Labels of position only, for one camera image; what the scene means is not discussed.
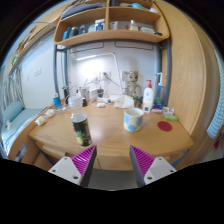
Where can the small white oval gadget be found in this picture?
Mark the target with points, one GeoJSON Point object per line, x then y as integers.
{"type": "Point", "coordinates": [101, 104]}

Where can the small blue bottle white cap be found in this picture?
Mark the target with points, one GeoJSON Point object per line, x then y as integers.
{"type": "Point", "coordinates": [56, 101]}

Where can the clear blue pump bottle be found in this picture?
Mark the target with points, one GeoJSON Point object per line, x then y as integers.
{"type": "Point", "coordinates": [159, 91]}

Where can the clear bottle with dark label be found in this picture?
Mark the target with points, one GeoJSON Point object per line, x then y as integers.
{"type": "Point", "coordinates": [81, 130]}

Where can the crumpled white bag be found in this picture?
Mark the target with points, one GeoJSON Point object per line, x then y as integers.
{"type": "Point", "coordinates": [124, 102]}

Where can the small pink white packet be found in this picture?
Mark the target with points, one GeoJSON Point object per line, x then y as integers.
{"type": "Point", "coordinates": [167, 110]}

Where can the flat round red coaster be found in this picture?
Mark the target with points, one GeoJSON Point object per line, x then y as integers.
{"type": "Point", "coordinates": [164, 126]}

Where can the white tape roll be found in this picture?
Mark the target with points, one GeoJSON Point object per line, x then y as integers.
{"type": "Point", "coordinates": [40, 121]}
{"type": "Point", "coordinates": [50, 113]}

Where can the teal pillow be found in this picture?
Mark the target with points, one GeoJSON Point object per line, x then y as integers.
{"type": "Point", "coordinates": [12, 111]}

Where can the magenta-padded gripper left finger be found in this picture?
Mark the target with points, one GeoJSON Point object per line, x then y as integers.
{"type": "Point", "coordinates": [66, 168]}

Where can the bed with teal sheet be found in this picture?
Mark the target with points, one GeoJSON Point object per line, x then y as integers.
{"type": "Point", "coordinates": [20, 125]}

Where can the small white digital clock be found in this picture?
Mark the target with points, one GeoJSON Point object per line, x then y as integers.
{"type": "Point", "coordinates": [146, 109]}

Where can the white mug with blue print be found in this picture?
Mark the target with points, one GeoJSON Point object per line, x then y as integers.
{"type": "Point", "coordinates": [133, 121]}

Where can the brown tree figure toy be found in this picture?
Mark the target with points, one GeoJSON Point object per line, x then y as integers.
{"type": "Point", "coordinates": [134, 86]}

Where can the wooden shelf unit with items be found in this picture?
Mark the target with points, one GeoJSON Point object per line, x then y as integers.
{"type": "Point", "coordinates": [110, 35]}

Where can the small green lump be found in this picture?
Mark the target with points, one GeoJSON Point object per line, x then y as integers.
{"type": "Point", "coordinates": [171, 117]}

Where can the white pump bottle red cap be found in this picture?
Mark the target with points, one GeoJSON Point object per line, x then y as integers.
{"type": "Point", "coordinates": [148, 96]}

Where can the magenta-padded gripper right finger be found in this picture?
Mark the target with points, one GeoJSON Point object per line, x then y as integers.
{"type": "Point", "coordinates": [158, 168]}

